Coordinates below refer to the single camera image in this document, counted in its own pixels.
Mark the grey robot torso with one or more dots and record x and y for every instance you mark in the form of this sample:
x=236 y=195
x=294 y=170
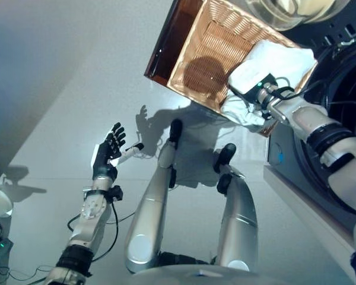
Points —
x=240 y=277

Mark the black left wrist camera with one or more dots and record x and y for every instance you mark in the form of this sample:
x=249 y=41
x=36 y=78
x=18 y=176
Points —
x=117 y=193

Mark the grey electronics box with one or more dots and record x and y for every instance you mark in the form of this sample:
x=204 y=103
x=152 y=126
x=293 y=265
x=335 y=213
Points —
x=1 y=246

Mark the silver right robot leg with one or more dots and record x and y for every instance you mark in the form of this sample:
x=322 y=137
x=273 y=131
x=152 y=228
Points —
x=238 y=213

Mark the small blue sticker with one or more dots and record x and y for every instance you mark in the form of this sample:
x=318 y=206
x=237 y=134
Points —
x=280 y=157

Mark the wicker laundry basket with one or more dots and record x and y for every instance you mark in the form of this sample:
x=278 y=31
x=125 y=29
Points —
x=213 y=47

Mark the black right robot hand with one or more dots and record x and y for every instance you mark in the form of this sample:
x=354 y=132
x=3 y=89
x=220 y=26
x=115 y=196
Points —
x=249 y=77

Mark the white garment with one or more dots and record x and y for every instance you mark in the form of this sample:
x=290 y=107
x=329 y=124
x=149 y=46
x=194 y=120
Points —
x=279 y=56

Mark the grey front-load washing machine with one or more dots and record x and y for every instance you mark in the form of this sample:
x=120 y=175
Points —
x=350 y=74

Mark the silver robot leg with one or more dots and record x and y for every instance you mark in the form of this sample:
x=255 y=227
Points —
x=154 y=213
x=238 y=213

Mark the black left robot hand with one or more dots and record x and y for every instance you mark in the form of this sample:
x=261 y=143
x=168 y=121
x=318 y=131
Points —
x=105 y=157

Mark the silver left robot leg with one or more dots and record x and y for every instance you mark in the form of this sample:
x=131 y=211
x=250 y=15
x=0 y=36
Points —
x=154 y=213

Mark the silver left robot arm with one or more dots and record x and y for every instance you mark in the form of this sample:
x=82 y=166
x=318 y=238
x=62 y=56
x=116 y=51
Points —
x=89 y=219

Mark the brown acrylic stand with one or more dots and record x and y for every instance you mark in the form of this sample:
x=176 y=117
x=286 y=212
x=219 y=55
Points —
x=175 y=44

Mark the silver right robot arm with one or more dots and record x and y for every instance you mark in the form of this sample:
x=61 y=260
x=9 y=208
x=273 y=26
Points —
x=329 y=139

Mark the round glass washer door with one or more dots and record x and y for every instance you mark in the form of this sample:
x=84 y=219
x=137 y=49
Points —
x=284 y=12

